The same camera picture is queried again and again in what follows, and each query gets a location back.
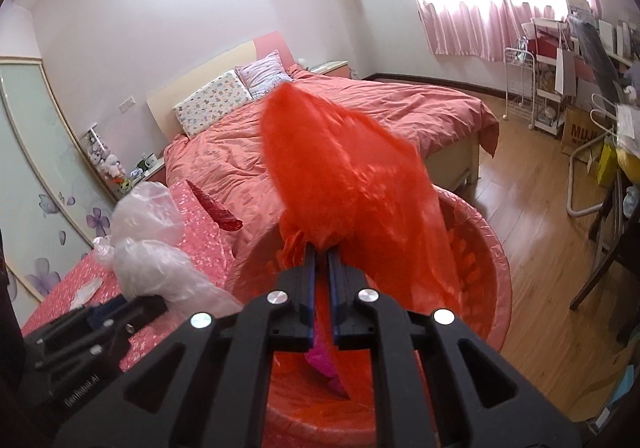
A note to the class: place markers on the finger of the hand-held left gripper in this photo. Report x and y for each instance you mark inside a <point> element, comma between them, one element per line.
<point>107,313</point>
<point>147,310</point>

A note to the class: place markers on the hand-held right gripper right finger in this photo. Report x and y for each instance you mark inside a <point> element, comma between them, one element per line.
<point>336,298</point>

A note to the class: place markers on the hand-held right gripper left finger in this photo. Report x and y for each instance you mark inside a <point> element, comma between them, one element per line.
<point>310,298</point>

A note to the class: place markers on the translucent white plastic bag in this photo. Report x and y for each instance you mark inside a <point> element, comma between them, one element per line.
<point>150,258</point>

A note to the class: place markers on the pink plastic bag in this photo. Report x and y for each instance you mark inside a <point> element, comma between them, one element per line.
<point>322,362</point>

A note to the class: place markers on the orange plastic bag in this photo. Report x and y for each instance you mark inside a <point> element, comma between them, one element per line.
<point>345,167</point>

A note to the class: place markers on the red plastic laundry basket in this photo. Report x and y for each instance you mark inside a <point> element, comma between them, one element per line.
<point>475,278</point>

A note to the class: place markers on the white tissue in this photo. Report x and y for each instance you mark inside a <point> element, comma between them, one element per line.
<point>87,292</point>

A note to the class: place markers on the pink and white nightstand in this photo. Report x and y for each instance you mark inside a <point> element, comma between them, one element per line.
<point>327,68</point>
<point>152,172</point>

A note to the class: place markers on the clear tube of plush toys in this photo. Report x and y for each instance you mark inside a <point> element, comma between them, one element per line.
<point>107,162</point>

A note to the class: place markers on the sliding-door wardrobe with purple flowers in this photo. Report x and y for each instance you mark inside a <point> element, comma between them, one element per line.
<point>35,167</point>

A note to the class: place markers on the bed with salmon duvet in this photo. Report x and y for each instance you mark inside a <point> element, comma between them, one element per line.
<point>225,147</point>

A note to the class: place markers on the floral white pillow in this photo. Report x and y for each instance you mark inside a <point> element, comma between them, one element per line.
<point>212,102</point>

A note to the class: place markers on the pink striped pillow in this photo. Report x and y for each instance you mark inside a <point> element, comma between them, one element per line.
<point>262,75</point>

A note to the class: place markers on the beige and pink headboard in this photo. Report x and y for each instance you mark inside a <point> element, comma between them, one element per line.
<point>200,72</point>

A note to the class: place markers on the dark wooden table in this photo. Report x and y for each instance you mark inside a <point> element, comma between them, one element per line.
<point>607,253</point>

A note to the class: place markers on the yellow bag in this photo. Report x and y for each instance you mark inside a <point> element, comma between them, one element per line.
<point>627,162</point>

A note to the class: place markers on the white wall outlet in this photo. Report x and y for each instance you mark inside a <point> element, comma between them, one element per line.
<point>128,102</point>

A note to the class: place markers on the white tube frame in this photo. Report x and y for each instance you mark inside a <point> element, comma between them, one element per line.
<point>575,177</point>

